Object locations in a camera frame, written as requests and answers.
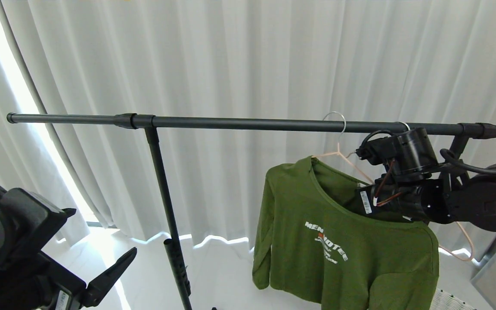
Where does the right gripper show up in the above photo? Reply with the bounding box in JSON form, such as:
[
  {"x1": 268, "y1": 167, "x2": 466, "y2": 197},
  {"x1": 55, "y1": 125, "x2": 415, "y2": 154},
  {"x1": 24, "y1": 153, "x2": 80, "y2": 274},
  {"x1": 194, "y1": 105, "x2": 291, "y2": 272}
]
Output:
[{"x1": 358, "y1": 182, "x2": 424, "y2": 223}]

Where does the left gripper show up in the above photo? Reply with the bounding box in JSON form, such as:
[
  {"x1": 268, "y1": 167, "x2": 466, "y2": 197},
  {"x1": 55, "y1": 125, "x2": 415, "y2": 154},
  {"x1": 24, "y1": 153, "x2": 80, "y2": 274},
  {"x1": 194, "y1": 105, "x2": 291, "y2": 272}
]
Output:
[{"x1": 0, "y1": 247, "x2": 138, "y2": 310}]

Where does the green shirt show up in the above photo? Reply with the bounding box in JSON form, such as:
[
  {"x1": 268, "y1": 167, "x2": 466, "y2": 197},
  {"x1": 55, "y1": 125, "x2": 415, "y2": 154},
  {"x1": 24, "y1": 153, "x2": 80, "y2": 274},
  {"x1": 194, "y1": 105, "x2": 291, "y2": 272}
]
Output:
[{"x1": 252, "y1": 156, "x2": 440, "y2": 310}]

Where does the pink clothes hanger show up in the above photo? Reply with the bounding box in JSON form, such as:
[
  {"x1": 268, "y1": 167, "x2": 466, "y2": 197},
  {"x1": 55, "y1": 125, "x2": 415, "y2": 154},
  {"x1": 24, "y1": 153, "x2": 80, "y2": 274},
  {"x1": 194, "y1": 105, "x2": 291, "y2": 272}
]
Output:
[
  {"x1": 313, "y1": 111, "x2": 375, "y2": 186},
  {"x1": 398, "y1": 121, "x2": 475, "y2": 262}
]

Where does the white laundry basket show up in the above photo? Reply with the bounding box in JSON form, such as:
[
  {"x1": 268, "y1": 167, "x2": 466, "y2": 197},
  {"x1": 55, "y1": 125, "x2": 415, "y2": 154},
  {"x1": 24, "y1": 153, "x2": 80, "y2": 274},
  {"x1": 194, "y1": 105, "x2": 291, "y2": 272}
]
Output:
[{"x1": 430, "y1": 289, "x2": 477, "y2": 310}]

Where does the black clothes rack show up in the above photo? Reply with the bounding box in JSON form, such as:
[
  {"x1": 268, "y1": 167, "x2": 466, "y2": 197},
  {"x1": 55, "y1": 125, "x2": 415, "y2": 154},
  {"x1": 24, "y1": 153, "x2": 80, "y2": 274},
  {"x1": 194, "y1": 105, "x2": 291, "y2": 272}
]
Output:
[{"x1": 7, "y1": 112, "x2": 496, "y2": 310}]

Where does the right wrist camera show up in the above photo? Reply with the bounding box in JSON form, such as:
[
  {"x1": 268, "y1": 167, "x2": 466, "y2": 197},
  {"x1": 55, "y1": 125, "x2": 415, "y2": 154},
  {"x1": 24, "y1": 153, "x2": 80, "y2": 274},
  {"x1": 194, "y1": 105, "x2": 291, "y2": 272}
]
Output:
[{"x1": 356, "y1": 137, "x2": 399, "y2": 167}]

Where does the black cable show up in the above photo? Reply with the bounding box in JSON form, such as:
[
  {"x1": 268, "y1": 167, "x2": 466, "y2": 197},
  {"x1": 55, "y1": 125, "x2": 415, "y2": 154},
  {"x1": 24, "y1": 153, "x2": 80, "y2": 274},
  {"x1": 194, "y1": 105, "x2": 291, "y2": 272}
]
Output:
[
  {"x1": 440, "y1": 149, "x2": 496, "y2": 176},
  {"x1": 361, "y1": 129, "x2": 394, "y2": 151}
]

